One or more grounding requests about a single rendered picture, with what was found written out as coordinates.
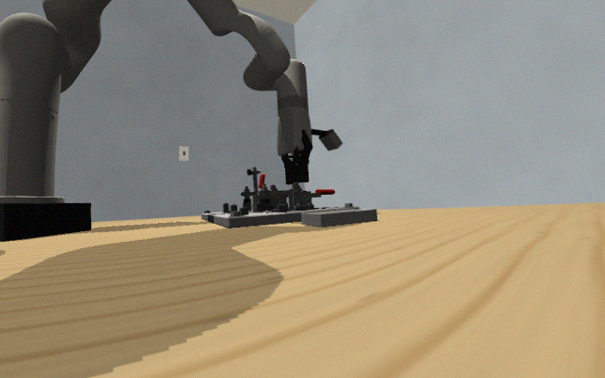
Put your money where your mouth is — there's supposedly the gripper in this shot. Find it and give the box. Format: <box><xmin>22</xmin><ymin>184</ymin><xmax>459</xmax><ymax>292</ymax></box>
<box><xmin>278</xmin><ymin>107</ymin><xmax>312</xmax><ymax>184</ymax></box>

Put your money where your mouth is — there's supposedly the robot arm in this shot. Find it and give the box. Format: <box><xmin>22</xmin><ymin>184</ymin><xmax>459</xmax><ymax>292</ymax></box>
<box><xmin>0</xmin><ymin>0</ymin><xmax>309</xmax><ymax>203</ymax></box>

